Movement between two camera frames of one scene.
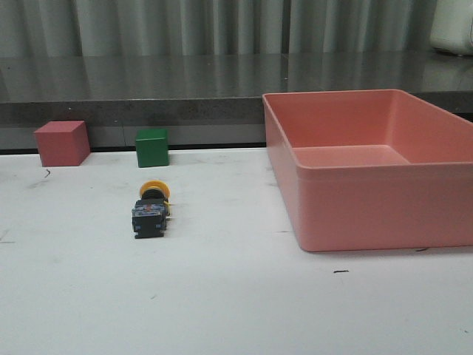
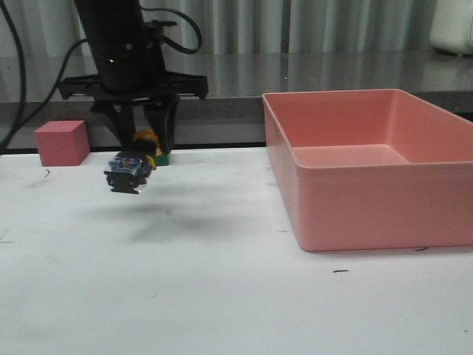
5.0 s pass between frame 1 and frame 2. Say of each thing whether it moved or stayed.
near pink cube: stayed
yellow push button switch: moved
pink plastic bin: stayed
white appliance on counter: stayed
